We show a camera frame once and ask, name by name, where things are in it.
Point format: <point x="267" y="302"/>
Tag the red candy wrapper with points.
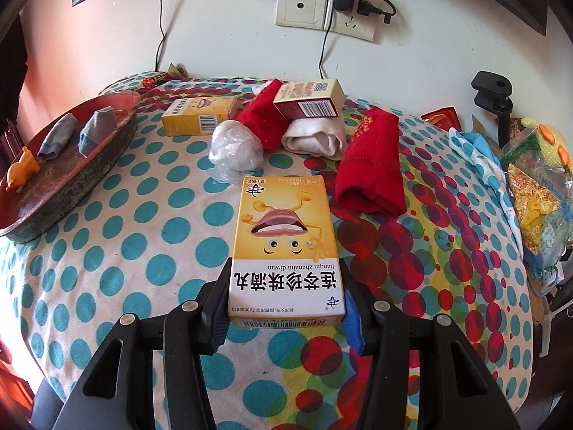
<point x="157" y="79"/>

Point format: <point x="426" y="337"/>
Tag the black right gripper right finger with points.
<point x="456" y="388"/>

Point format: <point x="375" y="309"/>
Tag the black clamp stand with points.
<point x="494" y="96"/>

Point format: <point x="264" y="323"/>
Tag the blue grey sock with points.
<point x="58" y="137"/>
<point x="101" y="124"/>

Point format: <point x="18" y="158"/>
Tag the maroon and cream box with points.
<point x="323" y="98"/>

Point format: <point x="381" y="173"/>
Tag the round red tray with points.
<point x="61" y="183"/>

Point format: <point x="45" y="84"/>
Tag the blue white patterned cloth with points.
<point x="474" y="148"/>

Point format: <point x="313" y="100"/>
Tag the white wall socket plate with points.
<point x="317" y="14"/>

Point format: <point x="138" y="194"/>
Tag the white towel sock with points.
<point x="319" y="137"/>

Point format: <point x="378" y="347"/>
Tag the yellow cartoon medicine box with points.
<point x="285" y="271"/>

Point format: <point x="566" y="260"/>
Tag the orange toy duck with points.
<point x="22" y="170"/>

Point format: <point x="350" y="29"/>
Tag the red snack packet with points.
<point x="445" y="118"/>

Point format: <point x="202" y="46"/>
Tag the black plug with cable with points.
<point x="366" y="8"/>

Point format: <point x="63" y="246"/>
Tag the white ball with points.
<point x="235" y="152"/>

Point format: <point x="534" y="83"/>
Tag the red sock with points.
<point x="369" y="177"/>
<point x="262" y="117"/>

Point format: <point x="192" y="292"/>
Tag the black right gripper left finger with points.
<point x="115" y="390"/>

